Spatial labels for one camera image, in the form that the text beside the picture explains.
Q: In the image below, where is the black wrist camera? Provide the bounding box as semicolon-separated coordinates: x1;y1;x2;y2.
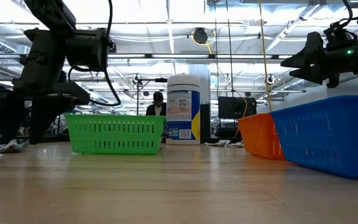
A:
323;21;358;52
65;27;117;73

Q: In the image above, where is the person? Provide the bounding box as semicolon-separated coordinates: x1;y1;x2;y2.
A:
145;91;167;116

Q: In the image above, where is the blue plastic basket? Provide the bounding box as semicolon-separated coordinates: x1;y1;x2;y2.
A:
269;95;358;180

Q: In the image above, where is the black upright panel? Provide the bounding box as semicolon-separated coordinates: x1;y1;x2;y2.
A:
200;103;211;141

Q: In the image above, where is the orange plastic basket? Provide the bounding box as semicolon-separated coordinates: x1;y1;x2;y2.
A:
237;112;286;161

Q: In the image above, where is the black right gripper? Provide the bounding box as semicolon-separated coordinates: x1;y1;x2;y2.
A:
280;30;358;88

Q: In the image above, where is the yellow hanging cable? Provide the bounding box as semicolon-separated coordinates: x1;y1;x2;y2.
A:
257;0;273;113

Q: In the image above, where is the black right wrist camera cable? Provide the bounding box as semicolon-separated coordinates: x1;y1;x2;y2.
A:
331;0;358;32

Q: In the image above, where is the white blue yellow wipes canister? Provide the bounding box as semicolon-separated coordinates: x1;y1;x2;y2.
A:
165;74;201;146

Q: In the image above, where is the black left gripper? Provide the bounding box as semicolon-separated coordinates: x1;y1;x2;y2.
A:
0;27;90;146

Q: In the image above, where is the white cloth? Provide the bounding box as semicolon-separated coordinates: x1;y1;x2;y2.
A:
0;138;30;154

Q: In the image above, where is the black camera stand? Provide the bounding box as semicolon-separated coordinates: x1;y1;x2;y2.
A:
134;73;169;116

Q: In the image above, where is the green plastic basket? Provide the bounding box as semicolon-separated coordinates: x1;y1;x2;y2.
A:
64;114;167;156

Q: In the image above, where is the black monitor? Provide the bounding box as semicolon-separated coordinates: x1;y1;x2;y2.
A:
218;96;257;119

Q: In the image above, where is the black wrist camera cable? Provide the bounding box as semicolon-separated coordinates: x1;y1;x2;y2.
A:
68;0;122;108
331;0;358;32

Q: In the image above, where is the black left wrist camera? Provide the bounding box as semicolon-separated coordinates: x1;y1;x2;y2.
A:
65;27;117;73

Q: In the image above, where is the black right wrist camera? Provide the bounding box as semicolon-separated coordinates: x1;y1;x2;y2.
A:
323;21;358;52

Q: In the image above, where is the white packet blue print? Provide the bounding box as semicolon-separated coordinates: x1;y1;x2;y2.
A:
204;139;231;147

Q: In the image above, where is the black left wrist camera cable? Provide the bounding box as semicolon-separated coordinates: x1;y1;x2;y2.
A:
68;0;122;108

